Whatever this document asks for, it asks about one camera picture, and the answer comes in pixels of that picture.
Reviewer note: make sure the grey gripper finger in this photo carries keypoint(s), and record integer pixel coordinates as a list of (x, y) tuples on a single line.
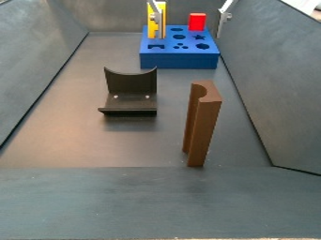
[(225, 15), (156, 23)]

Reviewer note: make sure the brown arch block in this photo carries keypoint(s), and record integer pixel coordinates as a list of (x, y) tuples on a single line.
[(202, 114)]

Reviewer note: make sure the blue shape sorter board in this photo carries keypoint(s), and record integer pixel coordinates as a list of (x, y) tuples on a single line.
[(184, 49)]

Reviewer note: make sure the yellow slotted block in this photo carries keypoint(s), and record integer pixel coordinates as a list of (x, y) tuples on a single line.
[(162, 4)]

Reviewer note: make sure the red rectangular block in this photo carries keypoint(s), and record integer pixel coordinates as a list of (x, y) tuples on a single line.
[(197, 21)]

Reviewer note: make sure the black curved stand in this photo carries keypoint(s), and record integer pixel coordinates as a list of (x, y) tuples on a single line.
[(132, 93)]

